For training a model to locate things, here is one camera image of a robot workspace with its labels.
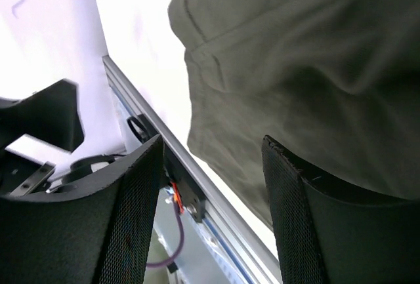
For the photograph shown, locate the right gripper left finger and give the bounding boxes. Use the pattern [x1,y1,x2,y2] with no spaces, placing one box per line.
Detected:
[1,135,163,283]

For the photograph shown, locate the aluminium frame rail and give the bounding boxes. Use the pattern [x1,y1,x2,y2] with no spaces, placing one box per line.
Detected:
[102,56,282,283]

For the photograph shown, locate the olive green shorts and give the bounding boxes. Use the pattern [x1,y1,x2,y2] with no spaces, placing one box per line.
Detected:
[168,0,419,227]

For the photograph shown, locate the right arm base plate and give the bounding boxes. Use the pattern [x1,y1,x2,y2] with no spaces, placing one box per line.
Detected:
[127,114,207,223]

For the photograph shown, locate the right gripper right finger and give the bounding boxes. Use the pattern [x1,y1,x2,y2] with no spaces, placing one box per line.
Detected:
[262,136,419,283]

